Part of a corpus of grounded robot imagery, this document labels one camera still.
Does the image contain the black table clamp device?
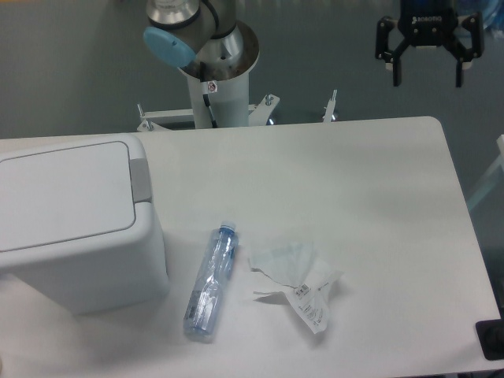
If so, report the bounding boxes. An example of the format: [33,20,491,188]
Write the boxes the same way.
[476,319,503,361]

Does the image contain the crumpled white plastic wrapper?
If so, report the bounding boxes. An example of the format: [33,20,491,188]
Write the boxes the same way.
[249,243,343,334]

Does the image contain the white trash can lid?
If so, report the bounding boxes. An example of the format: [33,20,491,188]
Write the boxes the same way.
[1,142,135,252]

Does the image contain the grey lid push button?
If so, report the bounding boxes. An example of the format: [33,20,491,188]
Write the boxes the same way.
[129,158,153,203]

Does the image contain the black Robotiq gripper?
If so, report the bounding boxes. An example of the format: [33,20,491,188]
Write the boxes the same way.
[375,0,484,87]

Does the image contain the clear plastic water bottle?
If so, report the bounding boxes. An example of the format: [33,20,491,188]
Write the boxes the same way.
[183,221,239,341]

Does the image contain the white trash can body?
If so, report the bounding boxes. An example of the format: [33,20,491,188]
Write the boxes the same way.
[1,134,169,314]

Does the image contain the black pedestal cable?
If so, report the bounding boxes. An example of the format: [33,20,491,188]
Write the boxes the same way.
[198,61,220,129]

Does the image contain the white pedestal base frame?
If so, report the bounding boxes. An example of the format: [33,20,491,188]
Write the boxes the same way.
[136,89,339,132]

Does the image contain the silver robot arm blue cap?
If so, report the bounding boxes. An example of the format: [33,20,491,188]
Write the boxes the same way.
[143,1,484,87]

